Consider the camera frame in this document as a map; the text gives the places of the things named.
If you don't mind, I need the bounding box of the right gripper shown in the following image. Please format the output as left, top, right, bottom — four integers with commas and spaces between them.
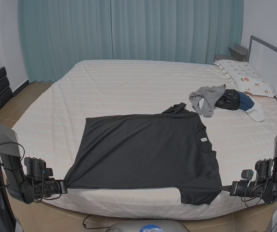
229, 180, 249, 198

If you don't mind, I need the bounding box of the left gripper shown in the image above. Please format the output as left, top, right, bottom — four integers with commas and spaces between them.
53, 179, 68, 195

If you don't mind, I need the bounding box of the black T-shirt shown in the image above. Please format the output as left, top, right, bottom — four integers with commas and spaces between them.
64, 102, 223, 206

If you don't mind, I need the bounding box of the bed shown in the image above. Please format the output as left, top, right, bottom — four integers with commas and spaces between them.
11, 35, 277, 221

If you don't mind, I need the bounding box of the white garment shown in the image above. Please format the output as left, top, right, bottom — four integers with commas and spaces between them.
246, 104, 266, 123

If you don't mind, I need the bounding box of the blue garment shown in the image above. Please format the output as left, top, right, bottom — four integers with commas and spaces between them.
238, 92, 255, 113

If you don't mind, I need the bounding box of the black shiny garment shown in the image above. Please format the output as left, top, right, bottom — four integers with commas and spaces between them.
215, 89, 240, 111

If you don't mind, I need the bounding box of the grey garment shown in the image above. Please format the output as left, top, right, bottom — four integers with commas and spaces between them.
189, 84, 227, 117

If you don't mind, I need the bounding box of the white printed pillow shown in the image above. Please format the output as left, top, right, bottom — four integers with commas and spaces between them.
213, 59, 277, 98

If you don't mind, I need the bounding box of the grey bedside table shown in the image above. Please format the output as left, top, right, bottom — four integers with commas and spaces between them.
215, 43, 248, 63

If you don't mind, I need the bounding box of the blue-green curtain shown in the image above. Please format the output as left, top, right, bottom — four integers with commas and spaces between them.
18, 0, 244, 83

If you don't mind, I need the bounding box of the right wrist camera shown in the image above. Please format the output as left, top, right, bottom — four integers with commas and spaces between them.
241, 169, 254, 180

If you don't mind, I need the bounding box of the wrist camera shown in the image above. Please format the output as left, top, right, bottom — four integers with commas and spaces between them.
41, 167, 54, 178
241, 169, 254, 180

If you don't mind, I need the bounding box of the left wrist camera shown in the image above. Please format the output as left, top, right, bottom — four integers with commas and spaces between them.
41, 167, 54, 178

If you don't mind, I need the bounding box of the black cable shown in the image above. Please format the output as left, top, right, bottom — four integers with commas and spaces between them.
82, 214, 93, 228
0, 142, 26, 162

